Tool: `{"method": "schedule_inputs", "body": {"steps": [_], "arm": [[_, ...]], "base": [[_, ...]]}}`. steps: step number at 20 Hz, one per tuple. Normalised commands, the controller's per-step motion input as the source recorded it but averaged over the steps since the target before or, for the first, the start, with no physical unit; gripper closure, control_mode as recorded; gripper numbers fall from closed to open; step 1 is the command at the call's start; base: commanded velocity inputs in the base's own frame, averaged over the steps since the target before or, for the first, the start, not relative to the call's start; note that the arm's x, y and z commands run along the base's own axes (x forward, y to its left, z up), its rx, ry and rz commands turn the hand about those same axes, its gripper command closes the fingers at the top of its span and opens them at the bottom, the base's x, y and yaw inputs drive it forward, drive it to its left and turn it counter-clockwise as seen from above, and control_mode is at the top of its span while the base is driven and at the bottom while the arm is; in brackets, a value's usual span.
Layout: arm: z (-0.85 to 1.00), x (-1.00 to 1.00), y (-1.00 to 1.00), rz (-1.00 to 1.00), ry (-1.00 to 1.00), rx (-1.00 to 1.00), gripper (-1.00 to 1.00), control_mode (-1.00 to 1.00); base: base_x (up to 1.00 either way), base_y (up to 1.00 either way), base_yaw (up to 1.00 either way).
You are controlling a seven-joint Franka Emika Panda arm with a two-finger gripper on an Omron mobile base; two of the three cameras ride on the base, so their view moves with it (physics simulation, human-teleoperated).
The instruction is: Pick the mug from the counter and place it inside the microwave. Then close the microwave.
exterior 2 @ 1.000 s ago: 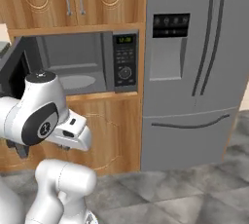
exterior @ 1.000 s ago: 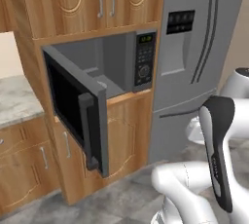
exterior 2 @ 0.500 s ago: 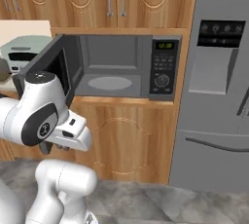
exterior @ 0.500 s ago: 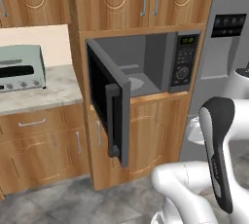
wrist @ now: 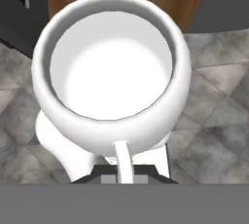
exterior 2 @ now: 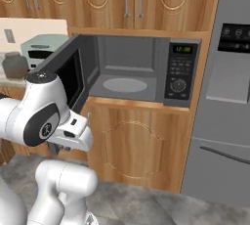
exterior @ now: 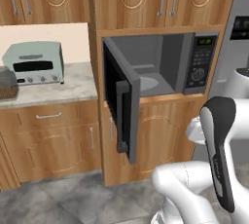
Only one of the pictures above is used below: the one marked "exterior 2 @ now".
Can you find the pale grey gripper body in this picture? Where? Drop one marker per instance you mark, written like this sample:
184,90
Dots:
83,141

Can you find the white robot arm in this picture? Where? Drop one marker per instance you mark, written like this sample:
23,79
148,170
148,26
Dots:
39,105

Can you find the grey microwave door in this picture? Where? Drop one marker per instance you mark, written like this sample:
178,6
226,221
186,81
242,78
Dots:
73,72

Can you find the grey microwave oven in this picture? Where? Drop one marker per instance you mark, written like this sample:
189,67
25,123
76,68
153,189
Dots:
130,69

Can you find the wooden base cupboard door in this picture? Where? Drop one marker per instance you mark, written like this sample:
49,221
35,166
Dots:
140,144

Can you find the grey round jar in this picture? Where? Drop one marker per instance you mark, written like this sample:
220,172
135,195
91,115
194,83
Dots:
14,66

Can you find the pale green toaster oven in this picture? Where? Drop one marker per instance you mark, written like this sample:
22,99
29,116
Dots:
39,51

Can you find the grey steel fridge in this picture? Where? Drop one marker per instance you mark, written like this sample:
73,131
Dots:
221,121

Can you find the grey wall socket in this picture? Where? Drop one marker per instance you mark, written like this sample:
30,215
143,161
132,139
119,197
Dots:
9,36

